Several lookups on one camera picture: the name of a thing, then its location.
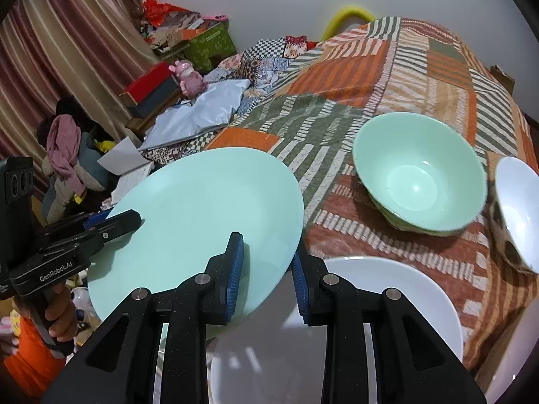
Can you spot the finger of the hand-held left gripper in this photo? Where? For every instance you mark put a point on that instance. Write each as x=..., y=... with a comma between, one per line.
x=94, y=221
x=120, y=223

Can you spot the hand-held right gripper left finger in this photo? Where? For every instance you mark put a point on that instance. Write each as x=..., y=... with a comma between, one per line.
x=236, y=269

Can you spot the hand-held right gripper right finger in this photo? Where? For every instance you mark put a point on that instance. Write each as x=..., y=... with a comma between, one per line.
x=299, y=286

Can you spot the mint green plate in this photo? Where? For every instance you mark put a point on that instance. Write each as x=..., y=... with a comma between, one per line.
x=189, y=210

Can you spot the white plate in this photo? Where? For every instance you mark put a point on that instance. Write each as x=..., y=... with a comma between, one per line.
x=400, y=303

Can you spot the mint green bowl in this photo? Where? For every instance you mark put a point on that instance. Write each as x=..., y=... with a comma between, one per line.
x=417, y=176

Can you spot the white bowl with dark spots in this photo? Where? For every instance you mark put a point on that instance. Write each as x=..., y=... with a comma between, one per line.
x=518, y=202

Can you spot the person's left forearm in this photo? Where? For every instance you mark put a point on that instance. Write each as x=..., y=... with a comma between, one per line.
x=25, y=362

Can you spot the person's left hand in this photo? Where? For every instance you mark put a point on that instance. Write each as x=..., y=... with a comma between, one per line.
x=61, y=315

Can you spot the open white notebook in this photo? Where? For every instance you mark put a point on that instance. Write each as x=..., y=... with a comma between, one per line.
x=120, y=158

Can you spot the yellow toy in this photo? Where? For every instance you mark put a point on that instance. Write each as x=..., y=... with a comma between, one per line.
x=104, y=145

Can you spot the pink scarf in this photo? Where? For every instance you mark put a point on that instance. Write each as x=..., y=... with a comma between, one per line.
x=63, y=147

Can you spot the wooden bedside table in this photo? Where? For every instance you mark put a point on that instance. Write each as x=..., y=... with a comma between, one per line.
x=139, y=124

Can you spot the dark grey box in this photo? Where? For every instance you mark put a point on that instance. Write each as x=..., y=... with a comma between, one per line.
x=158, y=101

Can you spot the light blue cloth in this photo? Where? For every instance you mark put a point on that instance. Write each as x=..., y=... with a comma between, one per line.
x=198, y=113

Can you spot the red box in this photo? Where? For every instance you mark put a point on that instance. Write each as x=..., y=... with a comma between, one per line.
x=147, y=82

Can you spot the pink toy figure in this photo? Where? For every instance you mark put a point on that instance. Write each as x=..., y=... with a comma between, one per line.
x=191, y=80

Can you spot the striped brown curtain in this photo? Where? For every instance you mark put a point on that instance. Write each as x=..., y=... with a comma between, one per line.
x=63, y=50

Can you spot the green patterned box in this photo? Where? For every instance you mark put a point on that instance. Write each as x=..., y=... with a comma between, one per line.
x=210, y=46

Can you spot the pile of printed cloths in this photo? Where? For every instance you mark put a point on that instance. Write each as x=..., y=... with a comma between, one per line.
x=177, y=29

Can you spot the red plastic bag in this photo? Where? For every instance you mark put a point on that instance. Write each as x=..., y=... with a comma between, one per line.
x=158, y=10

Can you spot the pink flat item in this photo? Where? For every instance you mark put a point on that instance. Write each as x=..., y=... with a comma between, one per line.
x=214, y=17

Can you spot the striped patchwork blanket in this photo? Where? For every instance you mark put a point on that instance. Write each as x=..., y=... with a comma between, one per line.
x=379, y=71

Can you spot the yellow foam tube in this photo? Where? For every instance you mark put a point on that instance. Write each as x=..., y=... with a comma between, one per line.
x=337, y=19

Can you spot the small brown box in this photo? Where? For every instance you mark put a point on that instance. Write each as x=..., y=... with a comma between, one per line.
x=502, y=76

